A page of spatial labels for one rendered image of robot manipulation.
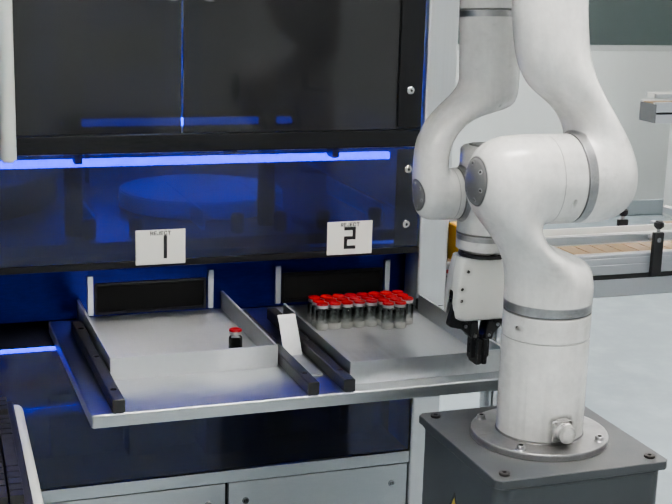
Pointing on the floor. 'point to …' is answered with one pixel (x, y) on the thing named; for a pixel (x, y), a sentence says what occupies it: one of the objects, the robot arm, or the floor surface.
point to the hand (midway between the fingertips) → (477, 349)
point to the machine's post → (446, 11)
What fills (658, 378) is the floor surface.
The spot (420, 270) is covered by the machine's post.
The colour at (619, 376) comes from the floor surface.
